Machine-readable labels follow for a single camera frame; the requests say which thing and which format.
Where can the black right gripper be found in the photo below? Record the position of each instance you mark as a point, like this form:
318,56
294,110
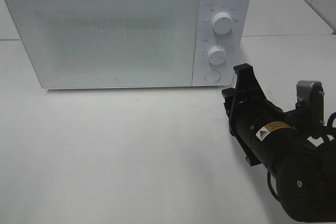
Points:
258,126

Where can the white round door button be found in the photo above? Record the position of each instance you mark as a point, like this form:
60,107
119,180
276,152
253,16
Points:
212,76

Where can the white timer knob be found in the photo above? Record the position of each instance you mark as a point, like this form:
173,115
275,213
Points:
216,55

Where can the white microwave door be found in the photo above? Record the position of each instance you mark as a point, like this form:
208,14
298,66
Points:
108,43

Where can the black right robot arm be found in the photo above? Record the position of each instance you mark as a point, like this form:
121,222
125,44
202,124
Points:
296,147

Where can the white power knob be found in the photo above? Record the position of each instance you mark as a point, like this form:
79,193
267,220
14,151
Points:
222,22

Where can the white microwave oven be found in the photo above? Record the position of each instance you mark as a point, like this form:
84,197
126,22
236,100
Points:
207,38

